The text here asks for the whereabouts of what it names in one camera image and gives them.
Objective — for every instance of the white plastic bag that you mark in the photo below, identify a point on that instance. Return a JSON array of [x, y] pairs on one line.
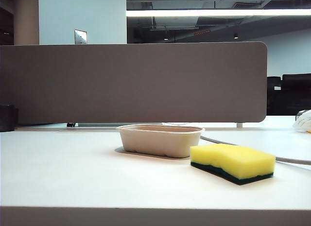
[[303, 121]]

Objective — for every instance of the black cylindrical object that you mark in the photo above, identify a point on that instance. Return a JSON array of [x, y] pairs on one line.
[[7, 117]]

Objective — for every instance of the beige paper lunch box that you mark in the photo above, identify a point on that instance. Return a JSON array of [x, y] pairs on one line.
[[158, 142]]

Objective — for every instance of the metal wall switch plate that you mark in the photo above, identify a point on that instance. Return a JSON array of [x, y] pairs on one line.
[[80, 37]]

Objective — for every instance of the white divider support leg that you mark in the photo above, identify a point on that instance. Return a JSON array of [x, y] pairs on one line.
[[239, 125]]

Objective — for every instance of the long ceiling light strip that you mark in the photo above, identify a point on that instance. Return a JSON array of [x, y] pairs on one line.
[[218, 12]]

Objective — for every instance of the grey desk divider panel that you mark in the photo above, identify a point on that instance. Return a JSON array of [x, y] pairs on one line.
[[133, 82]]

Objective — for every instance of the small black clamp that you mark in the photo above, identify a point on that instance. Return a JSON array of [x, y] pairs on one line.
[[70, 124]]

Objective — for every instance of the black sofa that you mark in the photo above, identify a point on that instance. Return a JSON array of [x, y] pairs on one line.
[[289, 94]]

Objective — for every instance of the yellow green cleaning sponge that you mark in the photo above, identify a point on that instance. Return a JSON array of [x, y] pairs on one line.
[[233, 161]]

